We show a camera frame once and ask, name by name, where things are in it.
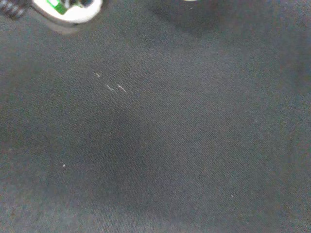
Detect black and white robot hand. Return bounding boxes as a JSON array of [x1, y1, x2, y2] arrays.
[[0, 0, 104, 25]]

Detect black bench cloth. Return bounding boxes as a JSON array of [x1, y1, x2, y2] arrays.
[[0, 0, 311, 233]]

